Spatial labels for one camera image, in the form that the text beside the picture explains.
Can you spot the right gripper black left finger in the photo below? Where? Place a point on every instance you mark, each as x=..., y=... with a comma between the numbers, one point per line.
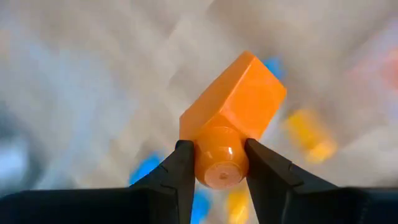
x=174, y=193

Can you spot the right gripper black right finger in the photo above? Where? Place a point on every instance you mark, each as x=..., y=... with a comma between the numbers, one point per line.
x=280, y=199

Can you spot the blue building block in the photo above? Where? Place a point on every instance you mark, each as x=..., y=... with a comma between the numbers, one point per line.
x=274, y=67
x=146, y=168
x=201, y=205

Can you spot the small yellow building block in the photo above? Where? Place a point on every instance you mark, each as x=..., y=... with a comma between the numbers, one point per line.
x=237, y=207

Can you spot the orange plastic bottle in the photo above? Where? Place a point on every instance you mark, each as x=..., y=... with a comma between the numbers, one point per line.
x=236, y=102

